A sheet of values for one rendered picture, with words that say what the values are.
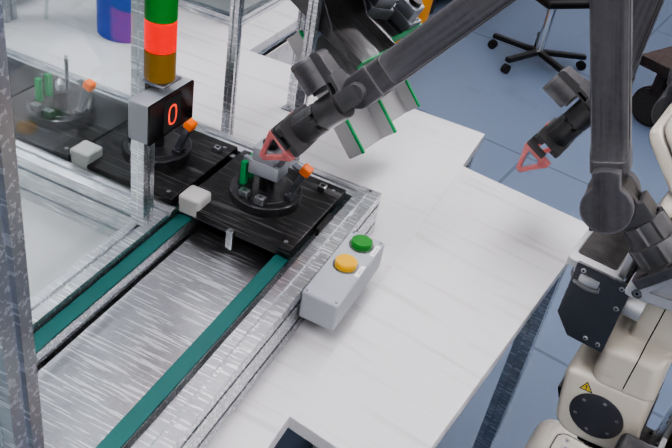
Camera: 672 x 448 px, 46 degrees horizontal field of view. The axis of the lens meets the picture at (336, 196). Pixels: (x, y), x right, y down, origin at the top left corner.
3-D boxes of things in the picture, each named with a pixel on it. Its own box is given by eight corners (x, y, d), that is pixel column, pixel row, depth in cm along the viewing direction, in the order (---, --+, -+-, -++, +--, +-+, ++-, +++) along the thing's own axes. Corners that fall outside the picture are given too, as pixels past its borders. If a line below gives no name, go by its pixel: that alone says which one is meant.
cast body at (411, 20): (414, 30, 175) (432, 7, 170) (404, 34, 172) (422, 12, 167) (389, 3, 176) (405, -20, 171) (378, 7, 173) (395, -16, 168)
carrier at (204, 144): (237, 154, 167) (242, 103, 160) (170, 208, 149) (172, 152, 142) (143, 117, 174) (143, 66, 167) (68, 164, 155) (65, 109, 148)
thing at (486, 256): (589, 235, 184) (593, 226, 182) (396, 501, 118) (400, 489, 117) (342, 120, 211) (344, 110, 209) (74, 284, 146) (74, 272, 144)
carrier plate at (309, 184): (344, 197, 160) (346, 189, 159) (289, 260, 142) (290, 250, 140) (243, 157, 167) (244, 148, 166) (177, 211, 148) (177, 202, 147)
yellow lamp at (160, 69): (181, 76, 126) (183, 48, 124) (163, 87, 123) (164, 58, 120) (156, 66, 128) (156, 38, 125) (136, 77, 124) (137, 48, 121)
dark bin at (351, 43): (391, 53, 164) (410, 28, 159) (356, 71, 155) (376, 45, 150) (302, -40, 168) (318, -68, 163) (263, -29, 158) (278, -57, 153)
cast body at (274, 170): (288, 173, 151) (291, 141, 147) (277, 183, 147) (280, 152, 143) (250, 158, 153) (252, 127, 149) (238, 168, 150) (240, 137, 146)
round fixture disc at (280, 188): (313, 192, 157) (314, 184, 156) (279, 227, 146) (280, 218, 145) (252, 167, 161) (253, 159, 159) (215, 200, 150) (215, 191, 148)
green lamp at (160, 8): (184, 17, 121) (185, -13, 118) (165, 27, 117) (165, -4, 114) (157, 8, 122) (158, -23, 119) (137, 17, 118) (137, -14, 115)
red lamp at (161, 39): (183, 47, 124) (184, 18, 121) (164, 58, 120) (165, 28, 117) (156, 38, 125) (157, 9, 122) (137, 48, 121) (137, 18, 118)
